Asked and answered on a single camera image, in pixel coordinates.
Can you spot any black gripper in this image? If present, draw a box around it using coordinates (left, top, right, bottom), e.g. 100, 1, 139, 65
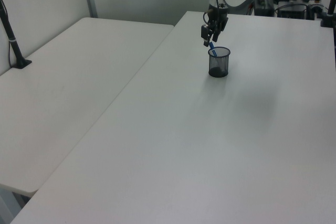
201, 6, 229, 47

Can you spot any white marker with blue cap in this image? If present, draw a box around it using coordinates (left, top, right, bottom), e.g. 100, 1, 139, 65
208, 41, 218, 57

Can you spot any black mesh pen cup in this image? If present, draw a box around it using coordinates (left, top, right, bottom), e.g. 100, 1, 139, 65
207, 47, 232, 78

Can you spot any black equipment box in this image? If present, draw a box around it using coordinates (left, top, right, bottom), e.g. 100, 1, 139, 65
277, 2, 316, 20

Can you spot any white side table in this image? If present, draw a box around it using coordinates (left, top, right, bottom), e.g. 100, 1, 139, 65
0, 17, 175, 196

